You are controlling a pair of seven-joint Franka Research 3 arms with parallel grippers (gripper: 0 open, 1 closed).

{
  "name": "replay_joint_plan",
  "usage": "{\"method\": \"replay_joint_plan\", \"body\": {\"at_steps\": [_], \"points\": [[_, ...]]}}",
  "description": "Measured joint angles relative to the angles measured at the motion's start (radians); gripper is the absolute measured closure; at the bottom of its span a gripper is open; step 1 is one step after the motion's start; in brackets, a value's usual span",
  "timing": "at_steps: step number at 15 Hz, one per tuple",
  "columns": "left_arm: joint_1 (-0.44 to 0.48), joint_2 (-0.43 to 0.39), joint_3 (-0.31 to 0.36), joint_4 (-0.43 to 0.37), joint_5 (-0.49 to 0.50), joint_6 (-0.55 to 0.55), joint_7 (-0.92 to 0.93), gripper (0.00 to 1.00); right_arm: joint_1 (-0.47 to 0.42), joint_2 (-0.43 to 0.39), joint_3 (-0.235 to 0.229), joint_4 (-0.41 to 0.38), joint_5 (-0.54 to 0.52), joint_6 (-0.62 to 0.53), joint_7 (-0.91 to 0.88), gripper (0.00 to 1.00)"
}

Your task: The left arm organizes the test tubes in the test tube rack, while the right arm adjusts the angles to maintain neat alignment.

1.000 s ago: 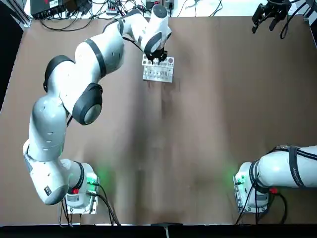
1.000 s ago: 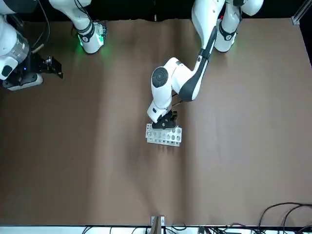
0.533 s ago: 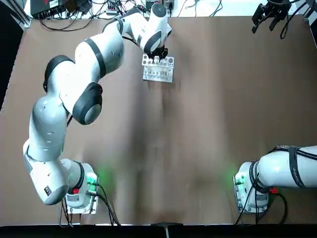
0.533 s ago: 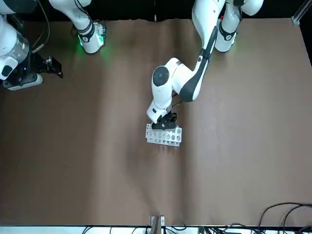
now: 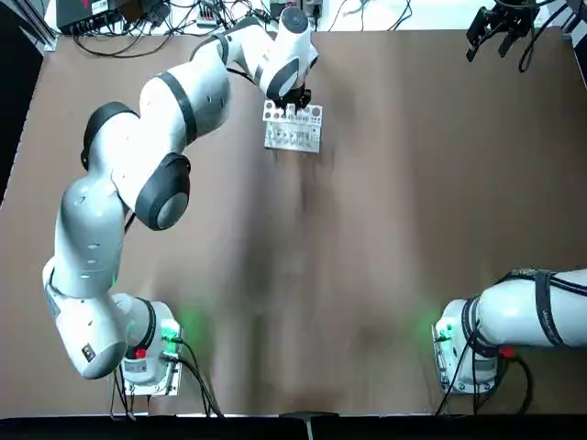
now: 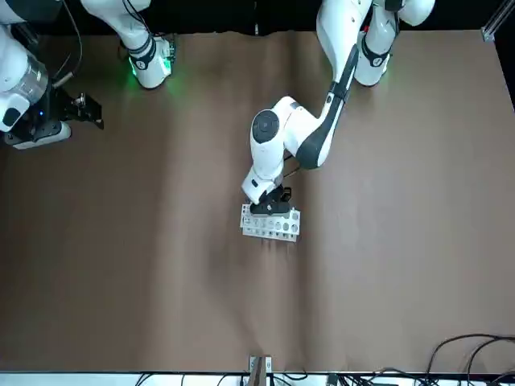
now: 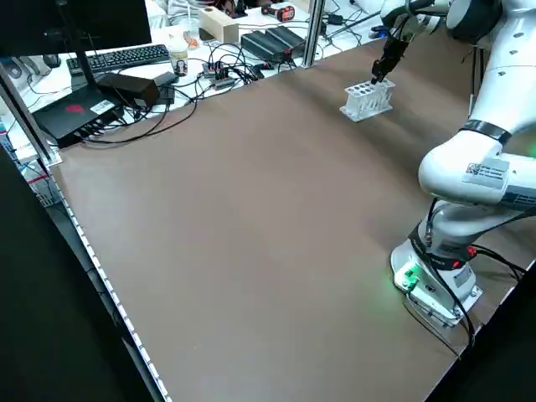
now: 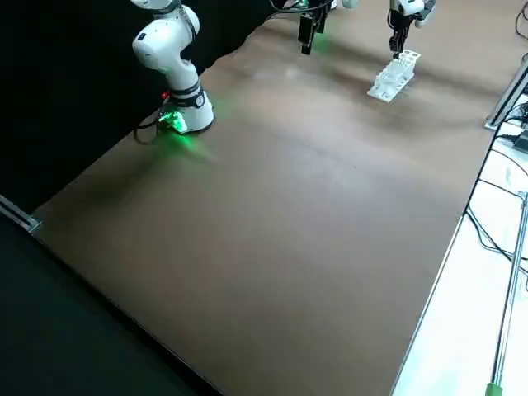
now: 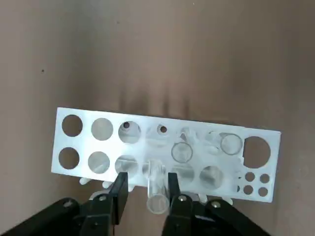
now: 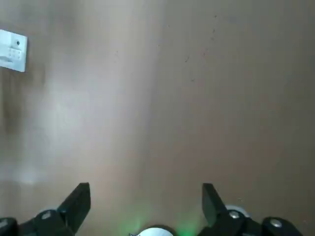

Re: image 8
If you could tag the aluminium corner rail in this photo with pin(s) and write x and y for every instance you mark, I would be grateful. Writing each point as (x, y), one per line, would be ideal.
(20, 216)

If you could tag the aluminium frame post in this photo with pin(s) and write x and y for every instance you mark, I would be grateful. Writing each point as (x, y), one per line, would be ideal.
(505, 97)

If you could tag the white desk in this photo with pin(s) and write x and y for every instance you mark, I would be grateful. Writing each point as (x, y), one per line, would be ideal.
(474, 330)

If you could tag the white test tube rack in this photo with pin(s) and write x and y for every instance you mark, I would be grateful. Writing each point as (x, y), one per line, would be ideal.
(389, 88)

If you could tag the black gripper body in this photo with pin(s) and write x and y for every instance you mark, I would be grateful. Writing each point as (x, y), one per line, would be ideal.
(319, 5)
(401, 20)

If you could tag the black device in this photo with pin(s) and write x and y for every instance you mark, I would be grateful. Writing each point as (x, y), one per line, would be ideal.
(521, 141)

